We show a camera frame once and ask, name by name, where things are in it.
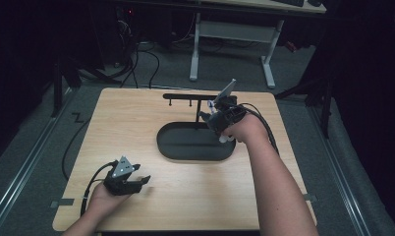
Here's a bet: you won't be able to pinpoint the person's left hand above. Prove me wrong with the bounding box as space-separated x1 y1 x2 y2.
86 182 132 218

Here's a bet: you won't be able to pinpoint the bundle of black cables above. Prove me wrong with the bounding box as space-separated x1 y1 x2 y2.
118 19 161 89

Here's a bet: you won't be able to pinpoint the black stand legs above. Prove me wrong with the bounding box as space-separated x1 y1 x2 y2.
50 53 123 118

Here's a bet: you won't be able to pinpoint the black keyboard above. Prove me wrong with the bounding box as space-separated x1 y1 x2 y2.
273 0 306 8

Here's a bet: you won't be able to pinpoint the person's right hand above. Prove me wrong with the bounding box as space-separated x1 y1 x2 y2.
219 112 271 146

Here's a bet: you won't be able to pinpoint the right hand-held gripper cable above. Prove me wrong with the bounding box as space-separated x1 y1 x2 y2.
238 102 281 156

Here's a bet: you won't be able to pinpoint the black tripod legs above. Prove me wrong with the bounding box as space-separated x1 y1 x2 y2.
273 73 335 140

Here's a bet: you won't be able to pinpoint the white-framed desk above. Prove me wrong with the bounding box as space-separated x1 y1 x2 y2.
188 0 327 89

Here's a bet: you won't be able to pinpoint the left hand-held gripper cable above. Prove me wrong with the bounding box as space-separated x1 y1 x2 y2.
80 159 119 218

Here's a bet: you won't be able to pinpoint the hand-held gripper cable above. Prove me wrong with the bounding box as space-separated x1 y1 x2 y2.
80 159 119 218
238 102 281 156

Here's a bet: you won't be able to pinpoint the metal floor rail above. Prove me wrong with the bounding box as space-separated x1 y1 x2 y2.
307 105 372 236
0 88 74 234

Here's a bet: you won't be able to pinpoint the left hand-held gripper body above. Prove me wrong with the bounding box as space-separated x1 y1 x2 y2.
102 155 144 197

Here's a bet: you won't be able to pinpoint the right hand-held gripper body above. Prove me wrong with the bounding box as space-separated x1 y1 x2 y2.
205 78 249 136

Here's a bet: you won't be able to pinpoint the black floor cable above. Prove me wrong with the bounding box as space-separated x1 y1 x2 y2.
61 112 92 182

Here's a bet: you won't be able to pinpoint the black hook rack with tray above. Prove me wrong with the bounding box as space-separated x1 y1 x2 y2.
155 92 238 162

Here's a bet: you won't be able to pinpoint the small red object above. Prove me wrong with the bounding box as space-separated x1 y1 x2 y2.
284 40 299 54

